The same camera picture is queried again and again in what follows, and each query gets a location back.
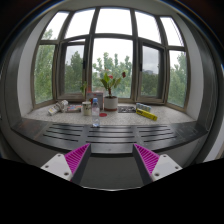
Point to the white card box behind cup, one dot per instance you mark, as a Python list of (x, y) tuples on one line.
[(99, 95)]

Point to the white pot with red-flowered plant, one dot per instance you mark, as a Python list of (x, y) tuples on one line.
[(110, 96)]

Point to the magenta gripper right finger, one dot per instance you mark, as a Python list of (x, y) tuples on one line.
[(152, 166)]

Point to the light blue small box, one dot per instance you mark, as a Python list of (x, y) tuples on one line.
[(143, 107)]

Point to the yellow rectangular box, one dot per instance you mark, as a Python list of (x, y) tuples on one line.
[(146, 114)]

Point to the bay window frame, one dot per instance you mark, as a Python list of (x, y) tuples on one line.
[(124, 52)]

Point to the clear plastic water bottle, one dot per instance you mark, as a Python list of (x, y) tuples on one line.
[(95, 113)]

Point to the dark slatted radiator cover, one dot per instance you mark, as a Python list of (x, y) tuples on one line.
[(109, 139)]

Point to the flat colourful book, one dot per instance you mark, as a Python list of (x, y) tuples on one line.
[(73, 108)]

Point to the white paper cup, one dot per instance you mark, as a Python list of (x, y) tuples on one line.
[(86, 106)]

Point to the red bottle cap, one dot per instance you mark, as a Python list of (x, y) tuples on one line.
[(103, 114)]

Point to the dark printed booklet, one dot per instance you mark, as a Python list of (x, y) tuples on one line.
[(126, 109)]

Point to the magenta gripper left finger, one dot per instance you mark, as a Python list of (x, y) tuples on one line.
[(69, 166)]

